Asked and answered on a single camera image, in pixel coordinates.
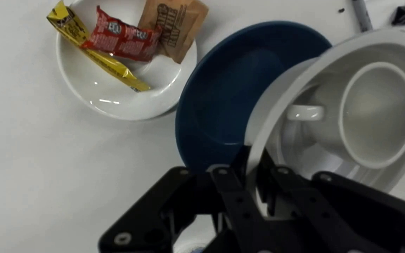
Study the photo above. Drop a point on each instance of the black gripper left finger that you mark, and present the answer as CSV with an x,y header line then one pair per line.
x,y
183,205

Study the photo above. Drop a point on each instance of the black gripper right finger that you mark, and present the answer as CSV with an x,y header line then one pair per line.
x,y
343,215

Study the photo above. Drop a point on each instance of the white mug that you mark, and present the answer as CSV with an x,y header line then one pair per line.
x,y
380,117

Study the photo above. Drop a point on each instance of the white bowl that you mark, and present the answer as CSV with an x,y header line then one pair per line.
x,y
118,99
305,75

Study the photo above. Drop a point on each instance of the dark blue plate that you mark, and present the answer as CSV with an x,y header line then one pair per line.
x,y
231,93

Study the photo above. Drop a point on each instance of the red packet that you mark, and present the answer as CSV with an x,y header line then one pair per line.
x,y
123,40

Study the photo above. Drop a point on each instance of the brown packet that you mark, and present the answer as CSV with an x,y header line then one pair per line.
x,y
183,23

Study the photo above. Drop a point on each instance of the grey pen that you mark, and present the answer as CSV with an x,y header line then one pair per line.
x,y
362,16

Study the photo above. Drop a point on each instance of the yellow packet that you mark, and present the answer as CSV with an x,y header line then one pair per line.
x,y
70,26

